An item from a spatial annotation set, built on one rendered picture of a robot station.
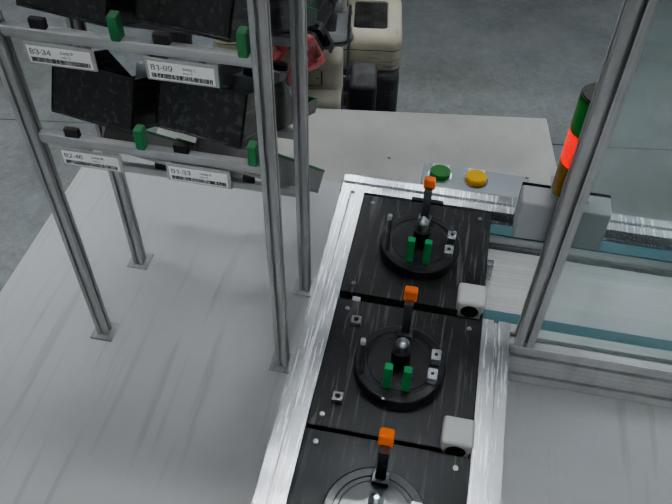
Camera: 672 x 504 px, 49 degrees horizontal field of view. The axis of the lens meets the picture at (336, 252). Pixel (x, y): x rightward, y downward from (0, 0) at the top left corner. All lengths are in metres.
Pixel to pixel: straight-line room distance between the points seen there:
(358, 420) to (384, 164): 0.70
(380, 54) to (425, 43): 1.49
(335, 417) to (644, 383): 0.51
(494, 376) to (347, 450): 0.27
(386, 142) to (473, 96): 1.68
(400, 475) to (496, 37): 2.95
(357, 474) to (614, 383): 0.48
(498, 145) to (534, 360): 0.63
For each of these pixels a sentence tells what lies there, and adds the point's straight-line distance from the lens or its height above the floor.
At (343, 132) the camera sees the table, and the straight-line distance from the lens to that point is 1.73.
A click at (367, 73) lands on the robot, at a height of 0.75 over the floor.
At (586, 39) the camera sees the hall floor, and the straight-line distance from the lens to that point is 3.89.
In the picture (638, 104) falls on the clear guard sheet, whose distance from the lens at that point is 0.93.
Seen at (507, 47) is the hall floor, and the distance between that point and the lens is 3.72.
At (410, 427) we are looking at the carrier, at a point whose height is 0.97.
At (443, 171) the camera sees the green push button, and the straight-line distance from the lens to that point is 1.48.
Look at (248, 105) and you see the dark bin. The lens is 0.98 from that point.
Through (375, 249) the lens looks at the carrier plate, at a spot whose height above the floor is 0.97.
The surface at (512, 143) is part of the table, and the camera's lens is 1.75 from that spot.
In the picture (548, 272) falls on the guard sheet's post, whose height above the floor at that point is 1.13.
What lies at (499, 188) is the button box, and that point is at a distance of 1.48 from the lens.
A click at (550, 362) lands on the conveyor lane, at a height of 0.93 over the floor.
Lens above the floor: 1.94
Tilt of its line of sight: 48 degrees down
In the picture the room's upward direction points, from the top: 1 degrees clockwise
